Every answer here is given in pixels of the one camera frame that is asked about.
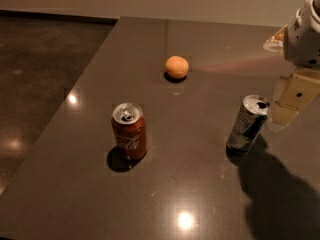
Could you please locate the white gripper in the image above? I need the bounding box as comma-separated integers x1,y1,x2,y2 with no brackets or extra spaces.
263,0,320,132

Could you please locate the red coca-cola can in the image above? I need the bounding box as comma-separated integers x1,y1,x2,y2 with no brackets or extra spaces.
111,103,147,161

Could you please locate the silver blue redbull can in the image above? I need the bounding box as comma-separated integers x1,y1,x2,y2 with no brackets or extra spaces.
226,95,270,156

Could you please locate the orange fruit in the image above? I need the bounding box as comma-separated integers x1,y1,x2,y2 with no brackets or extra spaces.
165,56,189,79

